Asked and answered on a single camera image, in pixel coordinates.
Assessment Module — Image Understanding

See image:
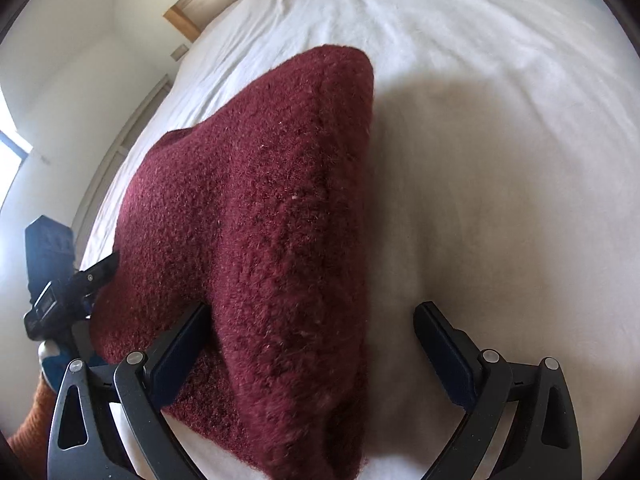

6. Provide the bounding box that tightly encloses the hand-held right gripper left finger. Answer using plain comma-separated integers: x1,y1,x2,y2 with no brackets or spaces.
46,302,217,480

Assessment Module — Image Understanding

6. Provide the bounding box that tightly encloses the wooden headboard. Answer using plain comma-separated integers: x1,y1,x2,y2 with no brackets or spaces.
164,0,331,43

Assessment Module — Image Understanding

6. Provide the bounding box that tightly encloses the window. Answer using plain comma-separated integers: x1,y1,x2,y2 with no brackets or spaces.
0,127,34,211

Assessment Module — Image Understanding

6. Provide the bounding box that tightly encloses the maroon knitted sweater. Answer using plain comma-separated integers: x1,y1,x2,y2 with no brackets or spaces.
89,45,376,480

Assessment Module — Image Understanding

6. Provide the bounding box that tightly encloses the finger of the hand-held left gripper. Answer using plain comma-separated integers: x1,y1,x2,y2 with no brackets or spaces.
75,251,121,292

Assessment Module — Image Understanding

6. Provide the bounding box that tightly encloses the person's left hand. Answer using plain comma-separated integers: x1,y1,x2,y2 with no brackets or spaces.
38,337,71,386

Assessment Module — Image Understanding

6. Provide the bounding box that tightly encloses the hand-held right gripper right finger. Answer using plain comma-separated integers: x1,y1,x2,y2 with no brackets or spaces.
414,301,583,480

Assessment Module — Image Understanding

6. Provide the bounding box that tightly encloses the bed with white sheet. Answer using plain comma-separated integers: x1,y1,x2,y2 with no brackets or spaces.
75,0,640,480

